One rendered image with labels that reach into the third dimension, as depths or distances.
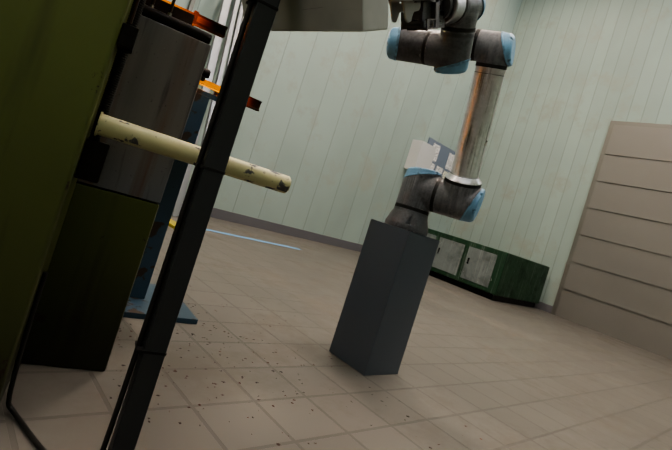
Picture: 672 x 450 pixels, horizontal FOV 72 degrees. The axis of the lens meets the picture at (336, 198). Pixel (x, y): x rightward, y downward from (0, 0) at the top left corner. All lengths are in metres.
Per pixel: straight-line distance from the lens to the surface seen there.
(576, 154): 8.74
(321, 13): 0.94
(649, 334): 7.98
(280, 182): 1.12
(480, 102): 1.85
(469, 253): 7.15
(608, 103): 8.91
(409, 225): 1.91
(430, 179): 1.95
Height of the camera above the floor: 0.61
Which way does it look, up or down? 1 degrees up
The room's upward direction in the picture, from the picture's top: 18 degrees clockwise
